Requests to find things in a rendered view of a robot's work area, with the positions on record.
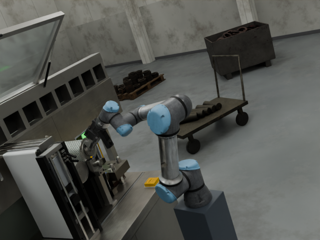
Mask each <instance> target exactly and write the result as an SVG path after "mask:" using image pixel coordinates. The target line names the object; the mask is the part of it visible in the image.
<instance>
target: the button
mask: <svg viewBox="0 0 320 240"><path fill-rule="evenodd" d="M158 182H159V178H158V177H157V178H148V180H147V181H146V182H145V183H144V185H145V187H155V186H156V184H157V183H158Z"/></svg>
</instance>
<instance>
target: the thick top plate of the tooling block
mask: <svg viewBox="0 0 320 240"><path fill-rule="evenodd" d="M121 161H122V163H120V164H117V162H116V160H111V161H106V162H105V163H104V164H103V165H102V166H103V168H104V170H105V172H108V174H109V176H110V180H109V181H118V180H119V179H120V178H121V177H122V176H123V175H124V173H125V172H126V171H127V170H128V169H129V168H130V166H129V163H128V161H127V160H121ZM110 164H113V165H114V166H115V168H116V170H115V171H113V172H112V173H109V171H108V169H110Z"/></svg>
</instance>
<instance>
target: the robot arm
mask: <svg viewBox="0 0 320 240"><path fill-rule="evenodd" d="M118 111H119V105H118V103H116V102H114V101H111V100H110V101H107V102H106V104H105V105H104V106H103V109H102V110H101V112H100V114H99V116H98V117H97V118H95V119H93V120H92V124H91V125H90V126H89V127H88V128H87V129H86V131H85V133H84V136H86V137H87V138H88V139H89V141H84V144H85V145H86V146H87V147H88V151H91V150H92V149H93V148H94V147H95V146H96V145H97V143H98V142H99V141H100V139H101V140H102V141H103V143H104V145H105V146H106V148H107V149H109V148H111V147H112V146H113V145H114V143H113V142H112V140H111V138H110V137H109V135H108V133H107V132H106V129H107V128H108V127H109V125H110V124H111V126H112V127H113V128H114V129H115V130H116V132H117V133H119V134H120V135H121V136H122V137H126V136H128V135H129V134H130V133H131V132H132V130H133V126H135V125H136V124H138V123H140V122H141V121H145V120H147V123H148V126H150V129H151V131H152V132H153V133H155V135H157V136H158V142H159V151H160V164H161V173H160V175H159V183H158V184H157V185H156V186H155V191H156V193H157V194H158V196H159V197H160V198H161V199H162V200H163V201H165V202H166V203H173V202H174V201H176V200H177V199H178V198H179V197H180V196H181V195H182V194H184V203H185V206H186V207H188V208H192V209H195V208H200V207H203V206H205V205H207V204H208V203H209V202H210V201H211V199H212V194H211V191H210V190H209V189H208V187H207V186H206V185H205V183H204V180H203V176H202V173H201V170H200V166H199V164H198V162H197V161H196V160H192V159H188V160H182V161H180V162H179V158H178V144H177V134H178V133H179V131H180V122H181V121H183V120H184V119H185V118H187V117H188V116H189V115H190V113H191V111H192V102H191V100H190V98H189V97H188V96H187V95H185V94H176V95H173V96H171V97H169V98H168V99H167V100H164V101H160V102H156V103H153V104H150V105H146V106H145V105H141V106H138V107H137V108H136V109H134V110H132V111H131V112H129V113H127V114H125V115H124V116H122V115H121V114H120V113H119V112H118Z"/></svg>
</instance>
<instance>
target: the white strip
mask: <svg viewBox="0 0 320 240"><path fill-rule="evenodd" d="M39 153H40V152H39V151H38V150H26V151H17V152H8V153H5V154H1V155H0V159H1V158H4V160H5V162H6V164H7V166H8V168H9V170H10V172H11V174H12V176H13V178H14V180H15V182H16V184H17V186H18V188H19V190H20V192H21V194H22V196H23V198H24V200H25V202H26V204H27V206H28V208H29V210H30V212H31V213H32V215H33V217H34V219H35V221H36V223H37V225H38V227H39V229H40V231H41V233H42V235H43V237H42V238H44V239H63V240H74V239H73V237H72V235H71V233H70V230H69V228H68V226H67V224H66V222H65V220H64V218H63V216H62V214H61V211H60V209H59V207H58V205H57V203H56V201H55V199H54V197H53V195H52V193H51V191H50V189H49V186H48V184H47V182H46V180H45V178H44V176H43V174H42V172H41V169H40V167H39V165H38V163H37V161H36V159H35V158H36V157H37V156H36V155H38V154H39Z"/></svg>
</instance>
